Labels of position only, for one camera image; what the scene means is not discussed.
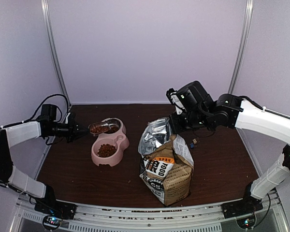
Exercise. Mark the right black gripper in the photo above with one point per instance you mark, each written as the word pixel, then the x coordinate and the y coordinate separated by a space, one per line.
pixel 177 126

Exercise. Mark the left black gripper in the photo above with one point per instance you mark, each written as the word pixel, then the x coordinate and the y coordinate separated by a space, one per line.
pixel 73 130

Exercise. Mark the metal scoop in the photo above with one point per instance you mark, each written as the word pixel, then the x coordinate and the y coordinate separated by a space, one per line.
pixel 98 128

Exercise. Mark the pink double pet bowl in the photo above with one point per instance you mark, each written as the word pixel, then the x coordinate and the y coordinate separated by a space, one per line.
pixel 118 139

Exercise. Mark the dog food bag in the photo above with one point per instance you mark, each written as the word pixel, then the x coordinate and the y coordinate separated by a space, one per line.
pixel 167 165

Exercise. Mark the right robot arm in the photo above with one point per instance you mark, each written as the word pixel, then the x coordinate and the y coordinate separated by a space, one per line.
pixel 195 109

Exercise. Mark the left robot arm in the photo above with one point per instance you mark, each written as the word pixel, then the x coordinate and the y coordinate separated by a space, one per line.
pixel 21 142

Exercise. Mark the dog food kibble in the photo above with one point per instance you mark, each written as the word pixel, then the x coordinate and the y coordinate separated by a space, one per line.
pixel 106 150

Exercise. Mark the steel bowl insert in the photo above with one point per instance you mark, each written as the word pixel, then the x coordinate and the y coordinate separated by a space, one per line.
pixel 114 124

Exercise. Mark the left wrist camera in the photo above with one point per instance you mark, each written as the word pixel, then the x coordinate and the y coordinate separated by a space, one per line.
pixel 69 118

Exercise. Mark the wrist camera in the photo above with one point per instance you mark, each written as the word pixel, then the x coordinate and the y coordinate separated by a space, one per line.
pixel 69 118
pixel 174 100

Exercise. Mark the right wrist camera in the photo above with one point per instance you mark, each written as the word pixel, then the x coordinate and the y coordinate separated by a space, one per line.
pixel 174 100

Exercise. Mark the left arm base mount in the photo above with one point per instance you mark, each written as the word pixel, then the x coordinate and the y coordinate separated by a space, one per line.
pixel 55 211

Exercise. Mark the front aluminium rail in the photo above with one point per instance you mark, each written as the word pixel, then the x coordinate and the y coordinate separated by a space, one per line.
pixel 201 218

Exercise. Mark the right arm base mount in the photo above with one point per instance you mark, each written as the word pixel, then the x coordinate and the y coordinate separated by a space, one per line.
pixel 244 210

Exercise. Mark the left aluminium frame post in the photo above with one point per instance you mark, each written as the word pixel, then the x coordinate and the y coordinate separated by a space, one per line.
pixel 53 51

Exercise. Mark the aluminium frame post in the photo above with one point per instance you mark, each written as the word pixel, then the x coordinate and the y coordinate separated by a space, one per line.
pixel 242 45
pixel 53 51

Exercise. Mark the right aluminium frame post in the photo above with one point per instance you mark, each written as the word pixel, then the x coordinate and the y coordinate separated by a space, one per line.
pixel 242 45

